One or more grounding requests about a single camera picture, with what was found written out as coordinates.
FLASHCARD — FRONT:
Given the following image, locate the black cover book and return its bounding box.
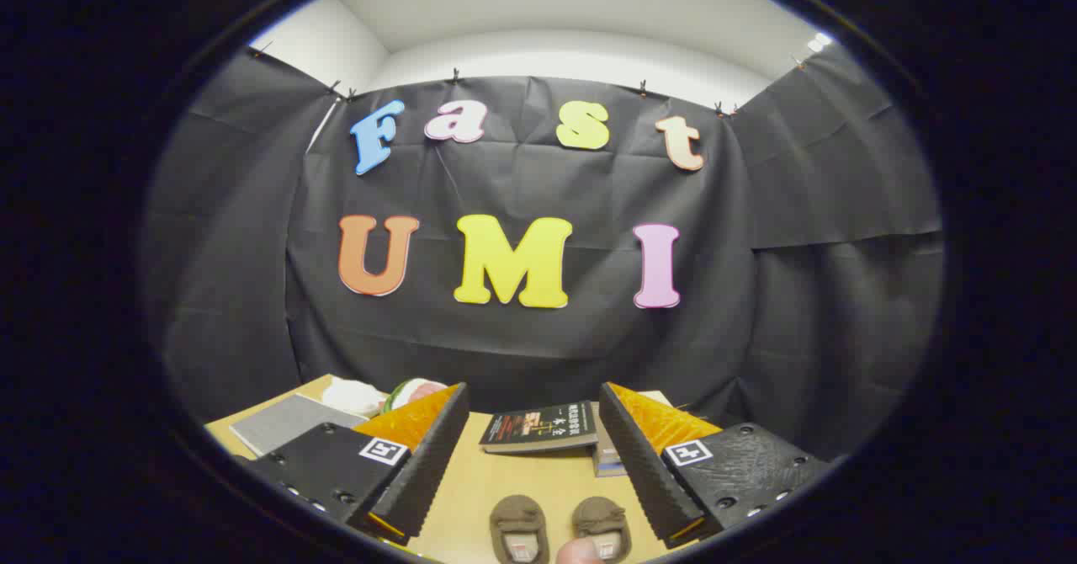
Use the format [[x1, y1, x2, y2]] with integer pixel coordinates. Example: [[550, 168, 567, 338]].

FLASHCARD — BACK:
[[480, 401, 600, 455]]

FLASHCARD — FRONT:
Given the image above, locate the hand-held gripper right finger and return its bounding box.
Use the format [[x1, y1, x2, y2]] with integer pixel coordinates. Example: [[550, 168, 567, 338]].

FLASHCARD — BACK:
[[598, 382, 836, 550]]

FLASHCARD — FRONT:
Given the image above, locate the brown fuzzy slipper shoe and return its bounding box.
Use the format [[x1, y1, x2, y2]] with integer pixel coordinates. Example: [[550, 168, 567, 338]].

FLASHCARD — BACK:
[[490, 495, 550, 564], [572, 497, 633, 563]]

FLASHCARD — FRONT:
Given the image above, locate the white cover book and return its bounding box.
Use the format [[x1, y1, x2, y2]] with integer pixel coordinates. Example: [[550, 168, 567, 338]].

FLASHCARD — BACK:
[[592, 429, 625, 466]]

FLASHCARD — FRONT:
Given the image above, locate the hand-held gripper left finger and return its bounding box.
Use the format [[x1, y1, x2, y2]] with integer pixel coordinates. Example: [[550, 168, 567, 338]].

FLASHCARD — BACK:
[[244, 382, 470, 546]]

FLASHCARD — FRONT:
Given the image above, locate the grey fabric storage box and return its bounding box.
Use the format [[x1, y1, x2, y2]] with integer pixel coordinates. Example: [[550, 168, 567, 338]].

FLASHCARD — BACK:
[[229, 393, 369, 457]]

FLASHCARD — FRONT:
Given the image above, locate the watermelon slice plush toy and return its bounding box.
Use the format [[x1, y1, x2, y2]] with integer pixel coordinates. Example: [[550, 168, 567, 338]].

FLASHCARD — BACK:
[[383, 378, 448, 413]]

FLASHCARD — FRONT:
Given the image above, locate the white plush toy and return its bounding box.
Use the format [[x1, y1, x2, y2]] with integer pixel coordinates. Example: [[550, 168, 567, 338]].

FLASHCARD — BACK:
[[321, 379, 388, 418]]

